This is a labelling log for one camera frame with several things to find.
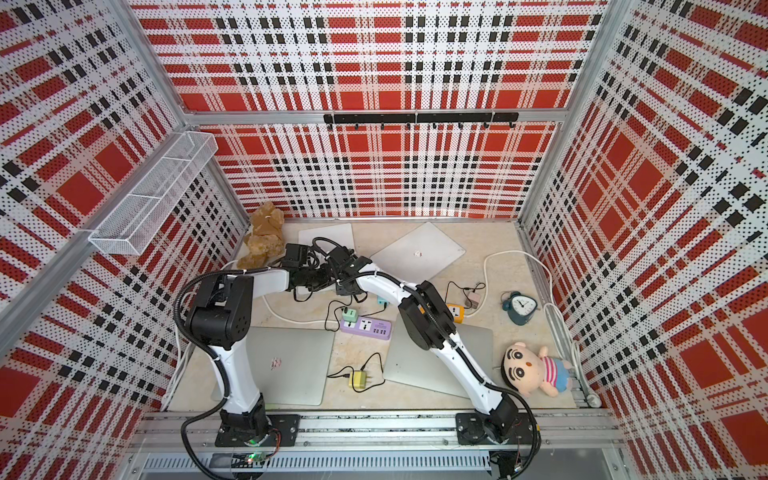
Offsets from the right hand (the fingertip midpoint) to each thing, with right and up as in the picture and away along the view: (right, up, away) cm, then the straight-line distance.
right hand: (352, 286), depth 101 cm
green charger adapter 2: (+11, -4, -5) cm, 13 cm away
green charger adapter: (+2, -7, -14) cm, 16 cm away
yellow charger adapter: (+5, -23, -21) cm, 31 cm away
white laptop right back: (+24, +10, +14) cm, 29 cm away
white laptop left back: (-9, +19, +19) cm, 28 cm away
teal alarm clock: (+54, -6, -8) cm, 55 cm away
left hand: (-3, +3, +1) cm, 4 cm away
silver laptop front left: (-16, -22, -15) cm, 31 cm away
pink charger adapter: (+41, -4, -5) cm, 41 cm away
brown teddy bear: (-29, +15, 0) cm, 33 cm away
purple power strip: (+7, -11, -12) cm, 18 cm away
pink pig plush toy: (+50, -19, -26) cm, 59 cm away
